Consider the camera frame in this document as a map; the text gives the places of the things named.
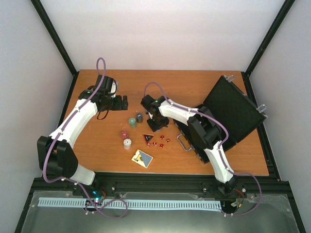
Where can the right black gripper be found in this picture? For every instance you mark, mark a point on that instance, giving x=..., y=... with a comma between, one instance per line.
x=154, y=127

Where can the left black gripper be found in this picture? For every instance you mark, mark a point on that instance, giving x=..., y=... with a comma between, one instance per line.
x=119, y=106

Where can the black poker set case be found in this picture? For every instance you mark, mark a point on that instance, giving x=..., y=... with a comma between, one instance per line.
x=234, y=110

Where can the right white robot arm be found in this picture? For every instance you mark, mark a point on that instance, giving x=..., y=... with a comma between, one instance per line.
x=206, y=133

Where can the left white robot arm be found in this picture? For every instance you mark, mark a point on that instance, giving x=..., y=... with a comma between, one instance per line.
x=55, y=152

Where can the black triangular card box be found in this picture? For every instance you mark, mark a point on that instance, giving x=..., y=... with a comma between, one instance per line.
x=148, y=137

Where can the black poker chip stack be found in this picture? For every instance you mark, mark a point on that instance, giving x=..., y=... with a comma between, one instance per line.
x=139, y=117

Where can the green poker chip stack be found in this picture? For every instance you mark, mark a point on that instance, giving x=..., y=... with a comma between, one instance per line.
x=132, y=122

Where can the red poker chip stack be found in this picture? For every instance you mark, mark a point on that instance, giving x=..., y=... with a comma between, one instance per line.
x=124, y=135

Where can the white poker chip stack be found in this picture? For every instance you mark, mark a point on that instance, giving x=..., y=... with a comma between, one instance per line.
x=127, y=143

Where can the playing card deck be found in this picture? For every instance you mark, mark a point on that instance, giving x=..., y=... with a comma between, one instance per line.
x=141, y=158

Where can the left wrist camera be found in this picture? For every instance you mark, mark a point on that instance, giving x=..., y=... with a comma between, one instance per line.
x=114, y=87

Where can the black aluminium base frame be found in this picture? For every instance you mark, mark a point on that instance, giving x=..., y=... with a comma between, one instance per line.
x=203, y=186

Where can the light blue cable duct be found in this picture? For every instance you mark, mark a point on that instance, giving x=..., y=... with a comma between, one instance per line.
x=204, y=205

